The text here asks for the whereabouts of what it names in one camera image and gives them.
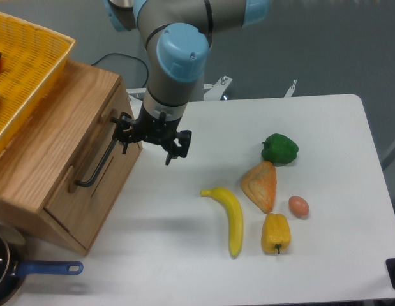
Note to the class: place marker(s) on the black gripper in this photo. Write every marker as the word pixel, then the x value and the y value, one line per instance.
pixel 153 130

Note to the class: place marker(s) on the wooden top drawer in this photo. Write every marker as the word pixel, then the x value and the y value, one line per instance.
pixel 91 185

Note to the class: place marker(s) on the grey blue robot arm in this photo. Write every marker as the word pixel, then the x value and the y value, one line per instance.
pixel 177 36

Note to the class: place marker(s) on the wooden drawer cabinet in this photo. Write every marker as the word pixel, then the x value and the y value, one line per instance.
pixel 32 166

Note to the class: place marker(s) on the yellow toy banana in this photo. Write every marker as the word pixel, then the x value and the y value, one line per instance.
pixel 234 214

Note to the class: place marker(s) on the orange toy bread slice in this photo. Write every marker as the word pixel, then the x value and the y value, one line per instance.
pixel 259 185

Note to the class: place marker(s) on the green toy bell pepper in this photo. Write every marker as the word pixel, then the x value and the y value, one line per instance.
pixel 279 149

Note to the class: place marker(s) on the yellow plastic basket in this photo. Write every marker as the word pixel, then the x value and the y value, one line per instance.
pixel 33 59

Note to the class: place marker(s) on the yellow toy bell pepper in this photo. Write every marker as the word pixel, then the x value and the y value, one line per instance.
pixel 276 235

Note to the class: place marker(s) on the brown toy egg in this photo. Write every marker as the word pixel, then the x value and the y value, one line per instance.
pixel 298 206

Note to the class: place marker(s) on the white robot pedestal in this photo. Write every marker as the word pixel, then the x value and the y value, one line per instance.
pixel 212 91

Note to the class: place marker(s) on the white table frame bracket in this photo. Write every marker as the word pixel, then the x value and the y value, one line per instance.
pixel 290 91

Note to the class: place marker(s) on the blue handled frying pan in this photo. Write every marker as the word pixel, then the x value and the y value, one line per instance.
pixel 15 264

